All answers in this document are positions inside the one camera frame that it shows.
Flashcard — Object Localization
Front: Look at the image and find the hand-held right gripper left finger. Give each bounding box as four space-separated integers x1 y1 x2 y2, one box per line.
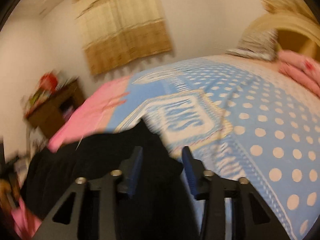
32 146 143 240

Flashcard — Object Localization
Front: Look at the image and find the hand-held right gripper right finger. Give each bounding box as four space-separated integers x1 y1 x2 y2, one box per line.
182 146 290 240

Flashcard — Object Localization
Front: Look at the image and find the black zip jacket brown hood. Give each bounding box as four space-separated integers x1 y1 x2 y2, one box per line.
21 119 200 240

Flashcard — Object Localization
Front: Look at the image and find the bed with pink blue sheet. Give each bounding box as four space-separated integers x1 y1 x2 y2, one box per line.
11 56 320 240

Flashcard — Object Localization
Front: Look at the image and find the brown wooden desk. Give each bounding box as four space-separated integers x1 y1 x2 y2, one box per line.
26 79 85 138

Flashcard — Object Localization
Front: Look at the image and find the red gift box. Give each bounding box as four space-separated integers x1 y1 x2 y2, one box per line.
39 73 59 90

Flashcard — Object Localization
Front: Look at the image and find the beige patterned window curtain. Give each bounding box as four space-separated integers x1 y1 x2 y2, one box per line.
72 0 173 75

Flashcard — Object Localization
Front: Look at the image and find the grey patterned pillow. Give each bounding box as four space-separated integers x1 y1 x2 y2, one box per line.
226 29 283 60

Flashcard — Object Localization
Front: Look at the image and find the pink folded blanket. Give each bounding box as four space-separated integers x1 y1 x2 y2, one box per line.
276 50 320 100

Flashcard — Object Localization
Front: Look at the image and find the wooden bed headboard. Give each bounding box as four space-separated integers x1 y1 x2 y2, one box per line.
246 14 320 60

